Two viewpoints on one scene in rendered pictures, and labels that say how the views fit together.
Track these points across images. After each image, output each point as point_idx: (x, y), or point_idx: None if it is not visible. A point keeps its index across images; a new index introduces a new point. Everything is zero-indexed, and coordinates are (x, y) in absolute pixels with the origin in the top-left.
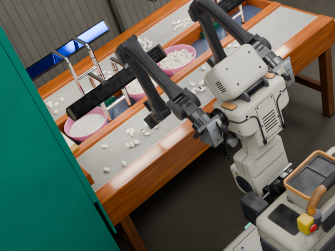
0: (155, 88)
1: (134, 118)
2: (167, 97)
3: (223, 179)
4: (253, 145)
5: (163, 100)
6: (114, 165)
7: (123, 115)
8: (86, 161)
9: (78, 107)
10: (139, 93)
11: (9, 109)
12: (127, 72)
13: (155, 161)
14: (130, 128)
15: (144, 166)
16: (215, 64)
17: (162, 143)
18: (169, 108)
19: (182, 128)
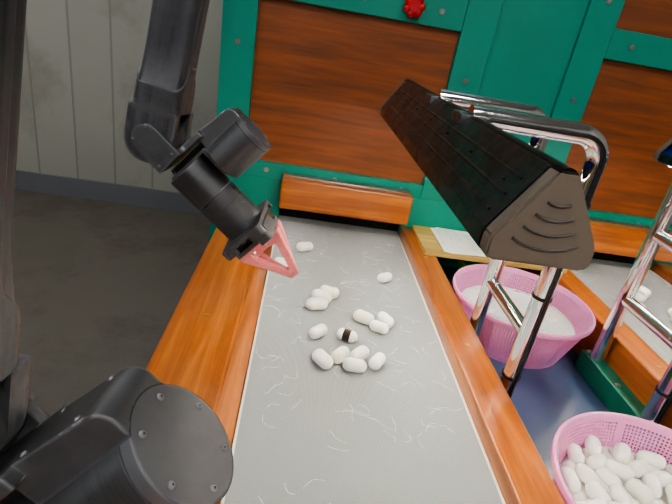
0: (153, 1)
1: (436, 366)
2: (460, 500)
3: None
4: None
5: (138, 74)
6: (305, 261)
7: (468, 342)
8: (376, 254)
9: (398, 94)
10: (561, 428)
11: None
12: (445, 126)
13: (193, 274)
14: (398, 336)
15: (210, 258)
16: (65, 407)
17: (223, 308)
18: (126, 118)
19: (201, 369)
